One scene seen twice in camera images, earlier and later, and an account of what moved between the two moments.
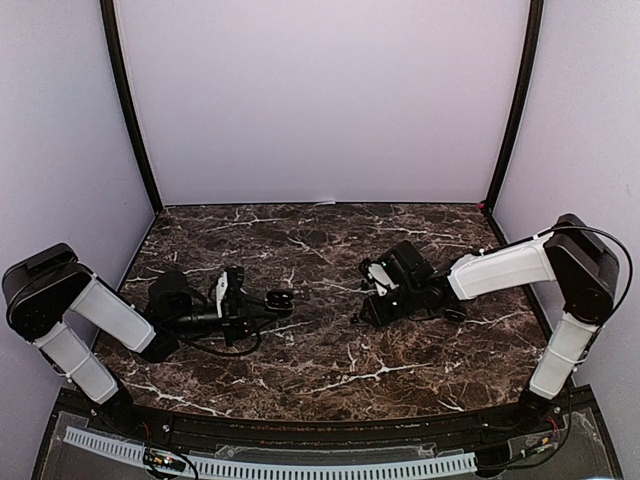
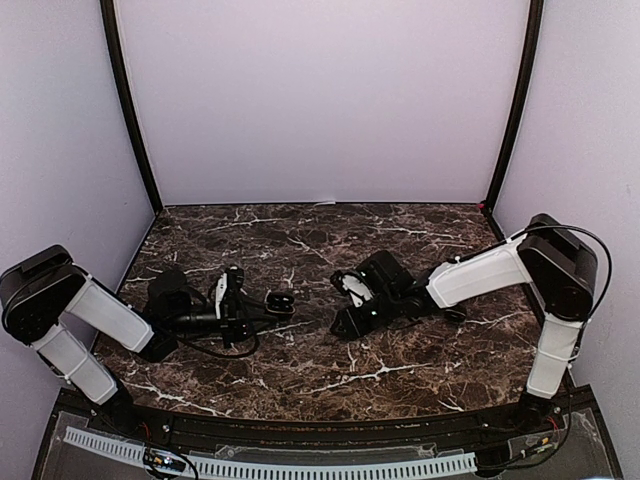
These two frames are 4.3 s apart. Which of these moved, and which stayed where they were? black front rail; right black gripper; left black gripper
Moved: right black gripper
Stayed: black front rail; left black gripper
